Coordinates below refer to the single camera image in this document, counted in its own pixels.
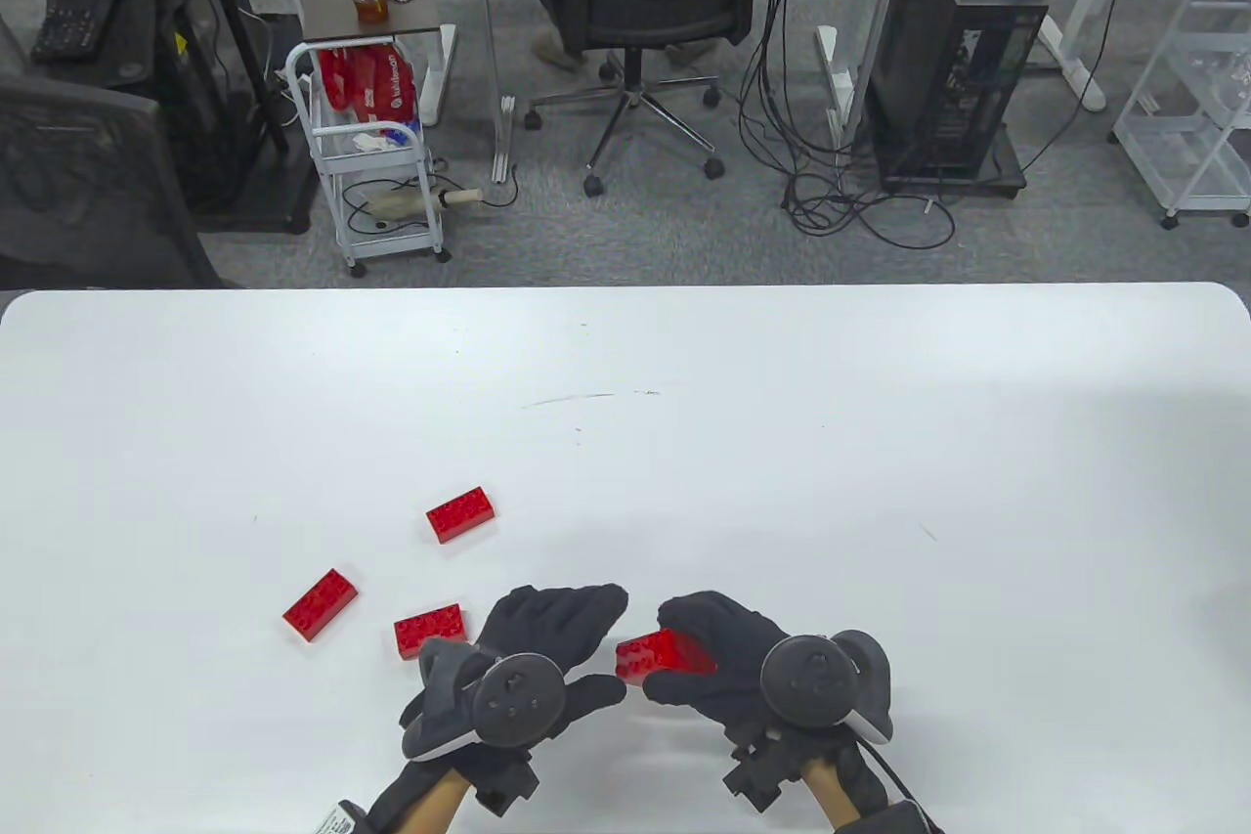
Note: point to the white desk leg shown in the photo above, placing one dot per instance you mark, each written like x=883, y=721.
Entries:
x=1075, y=62

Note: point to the grey handheld controller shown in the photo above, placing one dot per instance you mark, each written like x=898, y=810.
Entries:
x=518, y=699
x=806, y=682

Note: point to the black keyboard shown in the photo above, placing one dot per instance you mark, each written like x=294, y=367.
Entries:
x=78, y=3

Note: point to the white rolling cart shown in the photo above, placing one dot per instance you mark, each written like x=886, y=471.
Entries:
x=391, y=240

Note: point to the black pole stand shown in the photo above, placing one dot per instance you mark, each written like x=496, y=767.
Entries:
x=259, y=203

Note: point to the cream handheld brush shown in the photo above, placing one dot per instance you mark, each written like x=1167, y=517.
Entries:
x=406, y=206

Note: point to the person's right hand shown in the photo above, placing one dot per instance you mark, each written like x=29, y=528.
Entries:
x=728, y=678

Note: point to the single red toy brick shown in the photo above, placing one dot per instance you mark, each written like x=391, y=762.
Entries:
x=320, y=604
x=459, y=514
x=427, y=629

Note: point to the red plastic bag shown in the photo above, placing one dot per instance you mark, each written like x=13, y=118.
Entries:
x=366, y=86

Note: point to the brown side table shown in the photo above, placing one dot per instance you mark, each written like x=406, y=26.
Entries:
x=332, y=3

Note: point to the black mesh office chair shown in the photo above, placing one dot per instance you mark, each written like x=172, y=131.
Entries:
x=88, y=189

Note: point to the person's left hand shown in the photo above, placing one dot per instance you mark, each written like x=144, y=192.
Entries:
x=557, y=619

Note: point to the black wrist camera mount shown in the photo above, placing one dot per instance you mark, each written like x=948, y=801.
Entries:
x=760, y=770
x=508, y=780

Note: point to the white crumpled packet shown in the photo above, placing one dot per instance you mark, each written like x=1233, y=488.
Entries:
x=381, y=138

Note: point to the stack of red toy bricks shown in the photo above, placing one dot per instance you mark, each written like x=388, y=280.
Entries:
x=660, y=653

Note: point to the black computer dolly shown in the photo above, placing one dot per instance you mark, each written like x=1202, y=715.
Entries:
x=977, y=182

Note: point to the person's left forearm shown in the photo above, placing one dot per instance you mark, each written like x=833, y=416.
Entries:
x=440, y=800

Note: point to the person's right forearm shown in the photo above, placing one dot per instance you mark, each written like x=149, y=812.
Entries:
x=831, y=785

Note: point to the black swivel office chair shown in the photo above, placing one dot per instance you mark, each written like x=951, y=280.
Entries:
x=645, y=3

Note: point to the black forearm sensor box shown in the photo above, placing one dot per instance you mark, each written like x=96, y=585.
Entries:
x=342, y=819
x=894, y=819

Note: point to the black computer tower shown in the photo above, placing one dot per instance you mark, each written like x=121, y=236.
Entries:
x=953, y=42

